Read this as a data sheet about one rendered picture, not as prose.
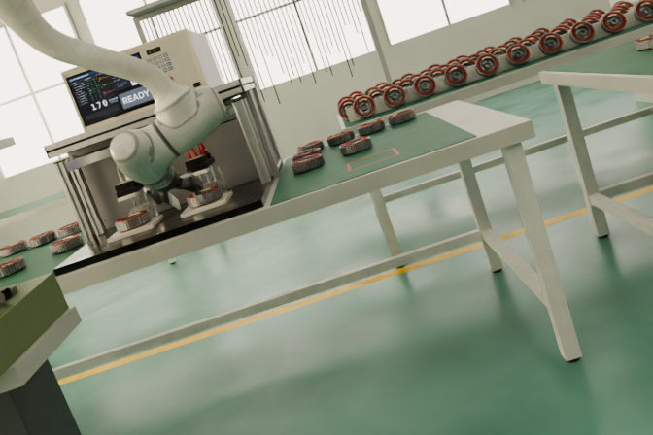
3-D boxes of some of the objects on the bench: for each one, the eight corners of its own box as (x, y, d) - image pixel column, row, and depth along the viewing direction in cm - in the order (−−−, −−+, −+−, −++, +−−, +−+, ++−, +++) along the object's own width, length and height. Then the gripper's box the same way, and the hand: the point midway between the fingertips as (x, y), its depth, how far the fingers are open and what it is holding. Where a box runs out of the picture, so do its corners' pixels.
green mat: (477, 136, 190) (476, 135, 189) (269, 206, 193) (269, 205, 192) (425, 112, 282) (425, 112, 282) (286, 159, 285) (286, 158, 285)
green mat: (46, 281, 196) (46, 280, 196) (-148, 346, 199) (-149, 345, 199) (133, 211, 288) (133, 210, 288) (0, 255, 291) (0, 255, 291)
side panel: (280, 177, 242) (249, 89, 236) (272, 179, 242) (240, 92, 236) (284, 165, 269) (256, 86, 263) (276, 167, 269) (249, 89, 264)
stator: (220, 200, 211) (216, 188, 210) (186, 212, 211) (182, 200, 211) (225, 193, 222) (222, 183, 221) (193, 204, 222) (189, 193, 222)
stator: (77, 249, 236) (72, 239, 235) (47, 258, 237) (43, 249, 236) (88, 240, 247) (85, 230, 246) (60, 249, 248) (56, 240, 247)
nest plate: (226, 203, 209) (225, 199, 209) (181, 218, 210) (180, 215, 210) (232, 193, 224) (231, 190, 224) (189, 208, 225) (189, 205, 224)
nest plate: (153, 227, 210) (152, 224, 210) (108, 243, 211) (106, 239, 211) (163, 217, 225) (162, 214, 225) (121, 231, 226) (120, 227, 226)
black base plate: (263, 207, 195) (260, 199, 194) (55, 277, 198) (52, 269, 197) (274, 179, 241) (272, 173, 240) (105, 236, 244) (103, 230, 244)
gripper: (126, 199, 174) (161, 223, 196) (197, 176, 173) (223, 202, 195) (120, 173, 176) (155, 200, 198) (190, 150, 176) (218, 179, 197)
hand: (186, 198), depth 194 cm, fingers open, 6 cm apart
